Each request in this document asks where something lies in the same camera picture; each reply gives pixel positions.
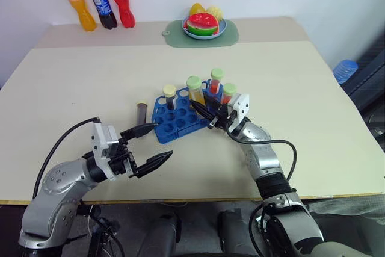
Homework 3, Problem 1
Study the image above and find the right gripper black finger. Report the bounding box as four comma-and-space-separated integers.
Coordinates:
204, 94, 224, 111
189, 99, 217, 123

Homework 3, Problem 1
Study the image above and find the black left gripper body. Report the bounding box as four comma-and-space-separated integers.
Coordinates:
108, 138, 139, 178

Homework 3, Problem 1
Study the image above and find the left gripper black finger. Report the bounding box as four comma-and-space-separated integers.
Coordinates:
131, 150, 174, 179
120, 123, 159, 140

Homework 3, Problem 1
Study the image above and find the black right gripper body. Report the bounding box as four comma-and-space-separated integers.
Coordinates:
207, 102, 238, 131

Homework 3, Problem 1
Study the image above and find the green-capped orange liquid test tube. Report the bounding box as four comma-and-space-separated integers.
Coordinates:
220, 82, 236, 106

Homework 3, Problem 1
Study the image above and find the uncapped dark brown test tube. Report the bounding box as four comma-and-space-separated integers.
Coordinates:
135, 101, 149, 128

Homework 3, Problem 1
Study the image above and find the green-capped red liquid test tube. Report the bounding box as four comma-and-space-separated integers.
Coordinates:
209, 68, 226, 96

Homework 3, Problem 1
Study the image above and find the green-capped yellow liquid test tube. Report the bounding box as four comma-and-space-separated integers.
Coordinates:
186, 76, 202, 104

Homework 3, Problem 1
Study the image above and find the blue test tube rack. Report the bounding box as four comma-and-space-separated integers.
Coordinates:
152, 79, 230, 145

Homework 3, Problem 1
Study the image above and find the yellow-capped dark liquid test tube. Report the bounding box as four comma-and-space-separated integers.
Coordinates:
162, 84, 177, 111

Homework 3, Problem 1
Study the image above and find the green silicone mat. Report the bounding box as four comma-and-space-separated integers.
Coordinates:
162, 18, 240, 49

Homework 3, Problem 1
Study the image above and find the dark rounded shape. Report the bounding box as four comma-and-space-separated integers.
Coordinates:
217, 208, 260, 257
137, 211, 182, 257

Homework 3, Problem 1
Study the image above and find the light blue plate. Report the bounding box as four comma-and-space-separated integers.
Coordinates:
181, 17, 228, 41

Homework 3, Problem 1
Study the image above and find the toy watermelon slice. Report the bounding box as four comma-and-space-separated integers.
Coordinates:
186, 11, 220, 36

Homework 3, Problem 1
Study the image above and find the bumpy pale yellow toy fruit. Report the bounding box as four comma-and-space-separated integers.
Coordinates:
205, 5, 225, 23

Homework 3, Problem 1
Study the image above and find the smooth yellow toy fruit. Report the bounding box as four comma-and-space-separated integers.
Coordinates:
189, 2, 206, 17

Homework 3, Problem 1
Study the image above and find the blue water bottle cap stack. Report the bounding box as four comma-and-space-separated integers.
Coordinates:
333, 58, 359, 85

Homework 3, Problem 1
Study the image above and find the orange soda bottle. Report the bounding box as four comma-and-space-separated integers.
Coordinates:
56, 0, 98, 33

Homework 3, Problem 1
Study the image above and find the black chair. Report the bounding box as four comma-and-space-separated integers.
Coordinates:
342, 23, 385, 139

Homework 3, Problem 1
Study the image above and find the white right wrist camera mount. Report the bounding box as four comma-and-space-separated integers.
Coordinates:
227, 93, 251, 126

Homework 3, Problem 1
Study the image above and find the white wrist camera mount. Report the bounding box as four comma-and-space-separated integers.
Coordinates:
91, 122, 120, 182
227, 93, 251, 126

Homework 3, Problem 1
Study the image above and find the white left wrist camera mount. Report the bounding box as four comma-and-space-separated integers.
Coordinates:
91, 122, 120, 182

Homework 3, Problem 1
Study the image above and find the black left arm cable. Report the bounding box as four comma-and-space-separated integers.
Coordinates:
32, 116, 100, 200

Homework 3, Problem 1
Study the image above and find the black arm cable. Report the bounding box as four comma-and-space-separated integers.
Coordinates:
226, 123, 298, 181
32, 116, 100, 200

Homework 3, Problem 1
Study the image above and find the black frame with wires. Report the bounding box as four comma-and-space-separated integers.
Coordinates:
61, 201, 126, 257

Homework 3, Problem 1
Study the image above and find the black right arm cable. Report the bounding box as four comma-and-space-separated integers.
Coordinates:
226, 123, 298, 181

